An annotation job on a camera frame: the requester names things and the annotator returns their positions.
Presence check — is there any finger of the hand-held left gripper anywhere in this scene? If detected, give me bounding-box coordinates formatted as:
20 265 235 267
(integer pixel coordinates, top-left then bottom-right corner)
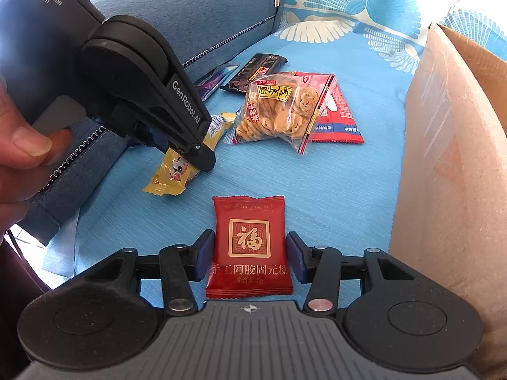
132 122 175 154
115 67 217 172

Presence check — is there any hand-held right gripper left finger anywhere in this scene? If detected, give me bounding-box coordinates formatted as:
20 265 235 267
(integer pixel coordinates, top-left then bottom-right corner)
85 230 215 317

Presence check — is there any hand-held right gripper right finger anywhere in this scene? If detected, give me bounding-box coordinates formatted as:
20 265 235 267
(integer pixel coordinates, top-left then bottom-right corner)
286 231 420 313

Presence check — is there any yellow cartoon candy packet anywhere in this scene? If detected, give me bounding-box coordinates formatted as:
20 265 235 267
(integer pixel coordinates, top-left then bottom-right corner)
143 146 202 197

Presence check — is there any dark red gold-square packet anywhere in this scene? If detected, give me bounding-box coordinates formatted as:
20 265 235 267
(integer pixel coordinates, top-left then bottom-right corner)
205 195 294 299

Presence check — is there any purple chocolate bar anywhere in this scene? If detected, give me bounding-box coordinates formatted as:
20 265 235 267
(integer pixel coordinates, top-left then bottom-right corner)
194 63 240 102

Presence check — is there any red and white snack packet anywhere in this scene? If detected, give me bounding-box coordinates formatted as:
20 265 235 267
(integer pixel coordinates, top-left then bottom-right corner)
293 72 364 144

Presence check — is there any cardboard box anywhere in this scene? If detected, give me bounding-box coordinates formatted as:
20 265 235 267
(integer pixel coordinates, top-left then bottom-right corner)
388 22 507 380

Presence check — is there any person's left hand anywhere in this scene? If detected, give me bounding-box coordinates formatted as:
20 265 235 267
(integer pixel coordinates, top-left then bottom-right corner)
0 75 74 243

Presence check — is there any gold candy packet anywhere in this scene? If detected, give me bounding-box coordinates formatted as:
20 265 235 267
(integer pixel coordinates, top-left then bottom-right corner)
204 111 238 152

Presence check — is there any dark brown chocolate bar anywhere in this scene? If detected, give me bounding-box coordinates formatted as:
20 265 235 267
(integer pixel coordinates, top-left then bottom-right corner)
220 53 288 95

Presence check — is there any clear bag of cookies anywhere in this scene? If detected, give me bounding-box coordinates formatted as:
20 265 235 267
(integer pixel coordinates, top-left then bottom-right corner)
224 76 337 156

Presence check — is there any blue fan-print cloth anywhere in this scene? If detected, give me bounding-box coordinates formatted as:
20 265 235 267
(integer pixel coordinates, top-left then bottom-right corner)
40 0 507 313

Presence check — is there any blue sofa cushion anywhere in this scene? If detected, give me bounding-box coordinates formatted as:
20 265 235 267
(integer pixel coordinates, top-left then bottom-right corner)
24 0 286 246

